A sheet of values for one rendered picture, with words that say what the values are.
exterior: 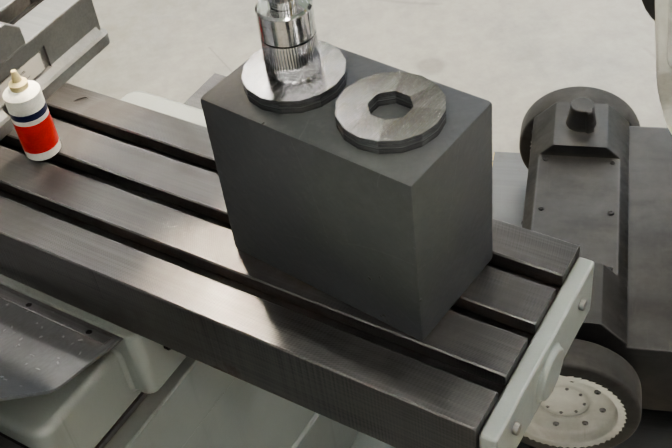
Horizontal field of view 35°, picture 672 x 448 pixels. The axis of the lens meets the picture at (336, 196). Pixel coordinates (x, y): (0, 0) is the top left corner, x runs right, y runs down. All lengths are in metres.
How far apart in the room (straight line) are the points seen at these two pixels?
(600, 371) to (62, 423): 0.67
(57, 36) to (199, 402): 0.46
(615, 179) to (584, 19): 1.42
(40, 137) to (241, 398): 0.44
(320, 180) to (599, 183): 0.82
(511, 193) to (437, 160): 1.06
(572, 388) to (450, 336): 0.53
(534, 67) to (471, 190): 1.95
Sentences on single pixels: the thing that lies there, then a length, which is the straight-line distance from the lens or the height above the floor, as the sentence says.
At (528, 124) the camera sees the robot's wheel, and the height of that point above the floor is 0.55.
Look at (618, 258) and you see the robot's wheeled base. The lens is 1.51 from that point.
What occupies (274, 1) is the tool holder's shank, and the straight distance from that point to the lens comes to 0.85.
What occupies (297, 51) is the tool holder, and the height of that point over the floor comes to 1.19.
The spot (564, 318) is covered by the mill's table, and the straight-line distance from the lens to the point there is 0.97.
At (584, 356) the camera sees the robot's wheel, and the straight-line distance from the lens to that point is 1.39.
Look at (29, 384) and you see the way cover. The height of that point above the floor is 0.92.
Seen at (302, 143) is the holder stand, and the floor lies 1.14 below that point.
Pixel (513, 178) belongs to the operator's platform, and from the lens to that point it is 1.90.
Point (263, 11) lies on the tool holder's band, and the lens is 0.86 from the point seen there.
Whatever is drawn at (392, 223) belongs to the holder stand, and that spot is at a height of 1.10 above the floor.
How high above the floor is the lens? 1.69
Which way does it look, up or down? 43 degrees down
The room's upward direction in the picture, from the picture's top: 8 degrees counter-clockwise
